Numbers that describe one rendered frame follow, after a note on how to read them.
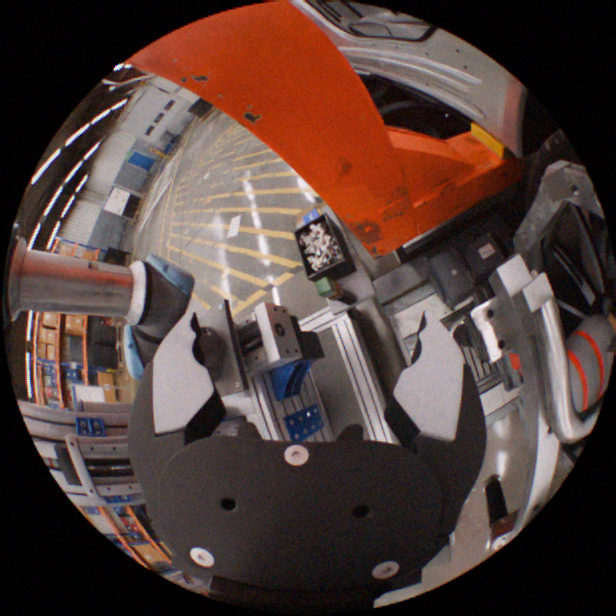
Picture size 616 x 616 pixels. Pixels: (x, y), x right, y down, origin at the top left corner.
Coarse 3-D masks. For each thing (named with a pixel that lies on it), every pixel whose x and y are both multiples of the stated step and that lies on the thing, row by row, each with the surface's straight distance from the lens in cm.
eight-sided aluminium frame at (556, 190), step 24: (552, 168) 32; (576, 168) 34; (552, 192) 33; (576, 192) 32; (528, 216) 41; (552, 216) 36; (600, 216) 30; (528, 240) 44; (528, 264) 48; (576, 456) 59
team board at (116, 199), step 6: (114, 186) 990; (114, 192) 962; (120, 192) 971; (126, 192) 981; (108, 198) 928; (114, 198) 935; (120, 198) 944; (126, 198) 953; (144, 198) 991; (108, 204) 903; (114, 204) 910; (120, 204) 918; (102, 210) 879; (108, 210) 880; (114, 210) 887; (120, 210) 894; (138, 222) 882
